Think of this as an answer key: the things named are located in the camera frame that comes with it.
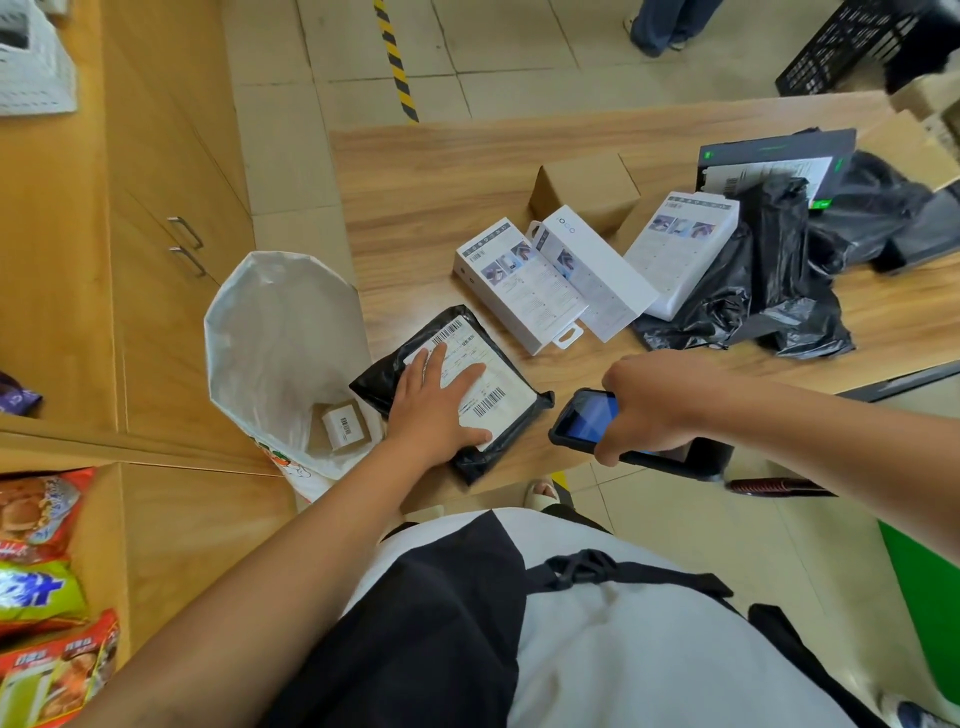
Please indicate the pile of red snack packets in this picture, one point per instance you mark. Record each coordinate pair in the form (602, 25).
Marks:
(45, 600)

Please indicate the short yellow black hazard tape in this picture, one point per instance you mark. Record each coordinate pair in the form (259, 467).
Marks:
(562, 487)

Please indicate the person's left forearm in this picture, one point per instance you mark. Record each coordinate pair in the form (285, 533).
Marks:
(262, 600)

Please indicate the white product box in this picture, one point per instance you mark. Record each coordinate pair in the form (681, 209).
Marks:
(600, 274)
(521, 289)
(682, 255)

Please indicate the purple wrapped packet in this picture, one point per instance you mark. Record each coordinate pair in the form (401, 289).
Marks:
(19, 397)

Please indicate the black labelled parcel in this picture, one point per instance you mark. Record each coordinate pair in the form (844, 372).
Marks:
(510, 397)

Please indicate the yellow wooden cabinet unit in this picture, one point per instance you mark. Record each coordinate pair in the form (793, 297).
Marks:
(60, 262)

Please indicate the white woven sack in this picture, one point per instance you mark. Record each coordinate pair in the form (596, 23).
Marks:
(277, 337)

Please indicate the open cardboard carton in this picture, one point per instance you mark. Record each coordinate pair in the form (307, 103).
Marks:
(930, 94)

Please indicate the cardboard box red tape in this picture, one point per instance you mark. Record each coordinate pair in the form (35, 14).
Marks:
(907, 150)

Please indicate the small labelled cardboard box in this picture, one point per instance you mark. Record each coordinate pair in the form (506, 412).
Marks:
(341, 427)

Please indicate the person's left hand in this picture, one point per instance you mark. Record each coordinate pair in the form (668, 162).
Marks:
(427, 420)

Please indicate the white plastic basket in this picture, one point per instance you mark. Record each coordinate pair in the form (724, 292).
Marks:
(37, 75)

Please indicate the person's white black shirt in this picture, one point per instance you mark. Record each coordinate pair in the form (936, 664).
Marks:
(637, 660)

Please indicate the plain cardboard box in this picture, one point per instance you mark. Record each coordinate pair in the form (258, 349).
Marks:
(585, 187)

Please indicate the black handheld scanner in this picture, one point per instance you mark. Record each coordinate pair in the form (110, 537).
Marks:
(585, 416)

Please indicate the black plastic crate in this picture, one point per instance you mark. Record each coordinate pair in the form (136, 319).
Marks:
(840, 52)

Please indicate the black box green marks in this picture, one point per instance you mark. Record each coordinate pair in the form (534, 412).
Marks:
(772, 146)

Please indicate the person's right hand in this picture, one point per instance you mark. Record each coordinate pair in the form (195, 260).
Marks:
(675, 397)

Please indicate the pile of black poly bags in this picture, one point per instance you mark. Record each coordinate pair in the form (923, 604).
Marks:
(787, 300)

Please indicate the person's white slipper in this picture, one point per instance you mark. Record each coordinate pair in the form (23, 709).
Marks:
(541, 496)

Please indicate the long yellow black hazard tape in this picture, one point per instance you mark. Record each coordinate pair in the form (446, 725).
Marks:
(396, 67)

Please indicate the person's right forearm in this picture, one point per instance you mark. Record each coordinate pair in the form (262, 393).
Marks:
(862, 450)

